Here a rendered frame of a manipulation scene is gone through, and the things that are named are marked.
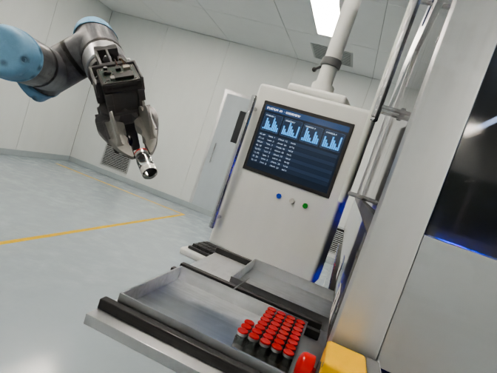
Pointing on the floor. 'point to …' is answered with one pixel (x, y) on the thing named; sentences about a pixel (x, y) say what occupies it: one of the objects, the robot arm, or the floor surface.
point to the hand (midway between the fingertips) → (140, 153)
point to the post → (417, 175)
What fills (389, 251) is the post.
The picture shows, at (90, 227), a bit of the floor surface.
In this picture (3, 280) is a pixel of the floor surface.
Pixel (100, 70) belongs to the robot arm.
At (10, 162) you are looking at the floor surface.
